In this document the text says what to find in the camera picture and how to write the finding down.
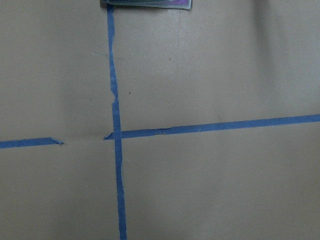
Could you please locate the folded grey cloth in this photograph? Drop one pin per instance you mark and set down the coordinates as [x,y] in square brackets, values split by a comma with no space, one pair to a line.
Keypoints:
[164,4]

